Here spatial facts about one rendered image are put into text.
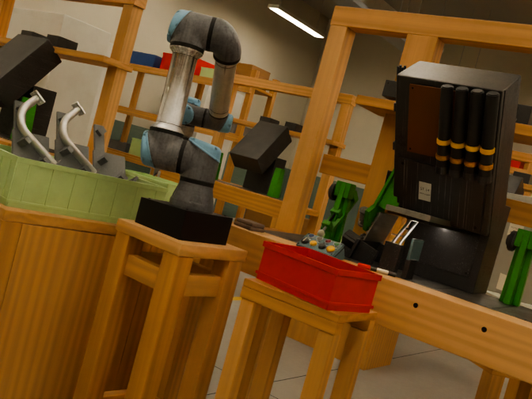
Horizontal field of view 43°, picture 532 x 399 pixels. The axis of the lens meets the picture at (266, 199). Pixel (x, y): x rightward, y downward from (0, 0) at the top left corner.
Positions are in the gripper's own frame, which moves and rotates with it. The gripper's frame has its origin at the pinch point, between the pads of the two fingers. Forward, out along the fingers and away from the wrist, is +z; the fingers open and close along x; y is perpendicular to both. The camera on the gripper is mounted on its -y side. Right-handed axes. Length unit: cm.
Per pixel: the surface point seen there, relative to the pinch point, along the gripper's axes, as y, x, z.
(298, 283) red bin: -47, -81, 1
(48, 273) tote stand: -52, 5, 33
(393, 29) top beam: 62, -52, -85
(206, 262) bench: -3.5, -28.1, 23.0
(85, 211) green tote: -36.5, 8.1, 12.2
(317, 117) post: 61, -31, -39
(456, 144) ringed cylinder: -9, -105, -49
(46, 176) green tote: -51, 16, 1
